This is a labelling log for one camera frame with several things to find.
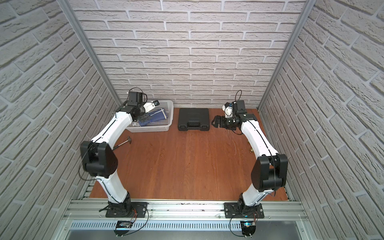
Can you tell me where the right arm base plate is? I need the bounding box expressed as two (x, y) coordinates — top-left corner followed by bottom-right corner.
(224, 202), (265, 219)

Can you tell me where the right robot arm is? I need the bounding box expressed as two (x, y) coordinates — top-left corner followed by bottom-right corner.
(211, 114), (288, 216)

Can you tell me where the blue plaid pillowcase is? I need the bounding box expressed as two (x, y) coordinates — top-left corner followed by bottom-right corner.
(138, 109), (167, 127)

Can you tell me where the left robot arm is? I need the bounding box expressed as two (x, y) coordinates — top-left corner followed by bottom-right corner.
(80, 101), (160, 218)

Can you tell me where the black plastic tool case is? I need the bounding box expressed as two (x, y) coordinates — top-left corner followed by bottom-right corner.
(178, 108), (210, 131)

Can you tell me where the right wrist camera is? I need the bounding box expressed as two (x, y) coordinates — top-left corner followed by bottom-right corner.
(222, 100), (248, 118)

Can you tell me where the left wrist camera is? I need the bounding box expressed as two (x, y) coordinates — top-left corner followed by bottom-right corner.
(143, 100), (160, 113)

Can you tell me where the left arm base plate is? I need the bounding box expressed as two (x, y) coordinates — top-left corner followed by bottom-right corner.
(106, 202), (149, 218)

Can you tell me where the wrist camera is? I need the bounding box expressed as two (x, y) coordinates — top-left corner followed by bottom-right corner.
(222, 100), (248, 118)
(143, 100), (160, 113)

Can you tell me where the right controller box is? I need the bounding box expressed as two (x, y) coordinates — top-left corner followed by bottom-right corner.
(240, 221), (257, 238)

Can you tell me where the steel claw hammer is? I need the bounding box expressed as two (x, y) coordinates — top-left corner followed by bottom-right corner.
(113, 136), (132, 150)

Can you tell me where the left controller box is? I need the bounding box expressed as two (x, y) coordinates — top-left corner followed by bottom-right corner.
(114, 221), (134, 237)

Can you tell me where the white plastic basket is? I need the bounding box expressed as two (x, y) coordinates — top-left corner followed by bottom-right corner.
(126, 100), (174, 133)

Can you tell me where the controller box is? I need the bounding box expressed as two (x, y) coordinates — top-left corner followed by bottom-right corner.
(240, 221), (257, 238)
(114, 221), (134, 237)

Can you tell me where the aluminium mounting rail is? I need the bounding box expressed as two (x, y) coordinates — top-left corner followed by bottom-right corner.
(63, 198), (308, 221)

